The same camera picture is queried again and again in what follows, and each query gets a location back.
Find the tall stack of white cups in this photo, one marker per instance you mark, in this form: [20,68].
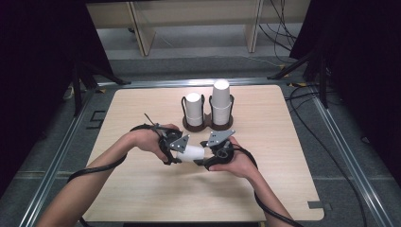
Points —
[220,104]

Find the black tripod stand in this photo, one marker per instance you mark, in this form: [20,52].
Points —
[322,82]
[77,91]

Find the dark brown double cup holder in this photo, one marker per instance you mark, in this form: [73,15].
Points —
[193,129]

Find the person's right hand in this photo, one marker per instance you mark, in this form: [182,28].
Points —
[241,165]

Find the short stack of white cups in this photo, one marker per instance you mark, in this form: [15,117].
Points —
[194,108]

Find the dark curtain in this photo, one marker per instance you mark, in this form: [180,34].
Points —
[38,63]
[362,63]

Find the metal floor rail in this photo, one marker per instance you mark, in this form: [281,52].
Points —
[164,83]
[53,170]
[353,164]

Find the beige wooden furniture frame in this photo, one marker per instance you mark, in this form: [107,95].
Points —
[142,34]

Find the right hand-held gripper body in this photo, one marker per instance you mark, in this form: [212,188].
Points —
[220,138]

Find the person's left hand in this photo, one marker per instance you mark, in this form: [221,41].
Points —
[146,140]

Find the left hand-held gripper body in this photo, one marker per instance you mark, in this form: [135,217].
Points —
[179,144]

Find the thin zip tie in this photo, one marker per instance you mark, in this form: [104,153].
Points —
[149,119]

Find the white paper cup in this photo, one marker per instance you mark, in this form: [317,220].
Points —
[192,153]

